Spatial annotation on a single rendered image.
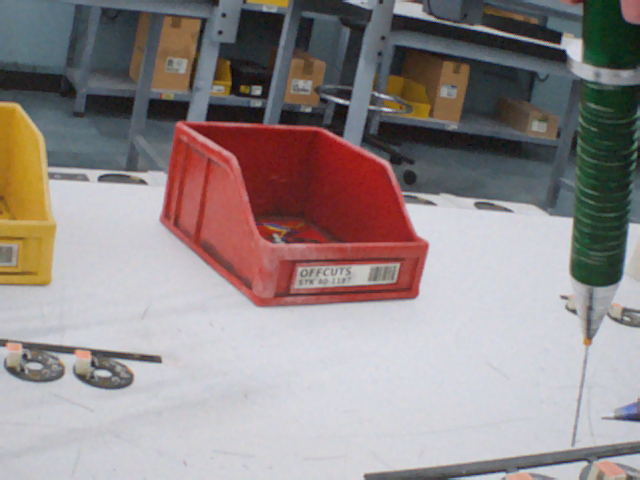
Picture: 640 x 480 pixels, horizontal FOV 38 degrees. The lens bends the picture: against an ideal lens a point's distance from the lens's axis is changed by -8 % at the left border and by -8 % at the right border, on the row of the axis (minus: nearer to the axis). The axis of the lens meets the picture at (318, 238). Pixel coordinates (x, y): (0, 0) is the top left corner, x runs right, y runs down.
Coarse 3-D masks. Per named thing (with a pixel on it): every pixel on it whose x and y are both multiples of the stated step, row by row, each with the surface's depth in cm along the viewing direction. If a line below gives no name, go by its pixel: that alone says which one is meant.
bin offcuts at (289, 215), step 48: (192, 144) 53; (240, 144) 58; (288, 144) 59; (336, 144) 59; (192, 192) 53; (240, 192) 49; (288, 192) 61; (336, 192) 59; (384, 192) 55; (192, 240) 53; (240, 240) 49; (288, 240) 57; (336, 240) 59; (384, 240) 55; (240, 288) 49; (288, 288) 48; (336, 288) 50; (384, 288) 51
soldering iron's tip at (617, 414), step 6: (636, 402) 21; (618, 408) 21; (624, 408) 21; (630, 408) 21; (636, 408) 20; (600, 414) 21; (606, 414) 21; (612, 414) 21; (618, 414) 21; (624, 414) 21; (630, 414) 21; (636, 414) 20; (618, 420) 21; (624, 420) 21; (630, 420) 21; (636, 420) 21
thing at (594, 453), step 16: (576, 448) 25; (592, 448) 26; (608, 448) 26; (624, 448) 26; (464, 464) 24; (480, 464) 24; (496, 464) 24; (512, 464) 24; (528, 464) 24; (544, 464) 24; (560, 464) 25
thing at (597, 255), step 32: (608, 0) 15; (608, 32) 15; (576, 64) 15; (608, 64) 15; (608, 96) 16; (608, 128) 16; (576, 160) 17; (608, 160) 16; (576, 192) 17; (608, 192) 17; (576, 224) 17; (608, 224) 17; (576, 256) 18; (608, 256) 17
